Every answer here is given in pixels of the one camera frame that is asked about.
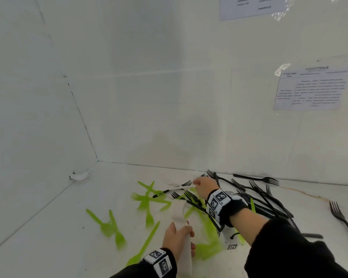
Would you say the person's left hand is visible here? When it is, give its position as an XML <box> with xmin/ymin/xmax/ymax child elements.
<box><xmin>162</xmin><ymin>221</ymin><xmax>196</xmax><ymax>263</ymax></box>

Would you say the person's right hand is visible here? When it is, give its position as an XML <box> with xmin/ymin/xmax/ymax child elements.
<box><xmin>193</xmin><ymin>176</ymin><xmax>220</xmax><ymax>200</ymax></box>

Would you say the white plastic fork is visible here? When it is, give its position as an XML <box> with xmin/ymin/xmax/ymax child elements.
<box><xmin>167</xmin><ymin>182</ymin><xmax>198</xmax><ymax>191</ymax></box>

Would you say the stack of white forks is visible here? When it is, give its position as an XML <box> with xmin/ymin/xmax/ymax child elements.
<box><xmin>171</xmin><ymin>199</ymin><xmax>194</xmax><ymax>278</ymax></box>

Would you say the pile of plastic cutlery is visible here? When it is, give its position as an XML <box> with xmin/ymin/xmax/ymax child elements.
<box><xmin>85</xmin><ymin>181</ymin><xmax>257</xmax><ymax>267</ymax></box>

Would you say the pile of black plastic forks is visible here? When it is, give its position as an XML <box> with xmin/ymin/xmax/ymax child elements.
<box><xmin>152</xmin><ymin>170</ymin><xmax>348</xmax><ymax>248</ymax></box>

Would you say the person's left forearm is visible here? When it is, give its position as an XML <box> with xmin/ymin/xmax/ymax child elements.
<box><xmin>110</xmin><ymin>257</ymin><xmax>163</xmax><ymax>278</ymax></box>

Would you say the black marker right wrist band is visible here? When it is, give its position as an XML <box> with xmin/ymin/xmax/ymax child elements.
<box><xmin>206</xmin><ymin>189</ymin><xmax>249</xmax><ymax>228</ymax></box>

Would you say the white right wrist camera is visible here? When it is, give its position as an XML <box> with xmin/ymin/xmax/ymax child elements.
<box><xmin>220</xmin><ymin>225</ymin><xmax>240</xmax><ymax>251</ymax></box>

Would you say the small white wall clip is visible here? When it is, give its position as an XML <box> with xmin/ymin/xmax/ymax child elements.
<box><xmin>69</xmin><ymin>170</ymin><xmax>91</xmax><ymax>181</ymax></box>

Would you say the printed paper wall notice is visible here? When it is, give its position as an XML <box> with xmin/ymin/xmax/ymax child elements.
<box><xmin>273</xmin><ymin>65</ymin><xmax>348</xmax><ymax>111</ymax></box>
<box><xmin>219</xmin><ymin>0</ymin><xmax>293</xmax><ymax>22</ymax></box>

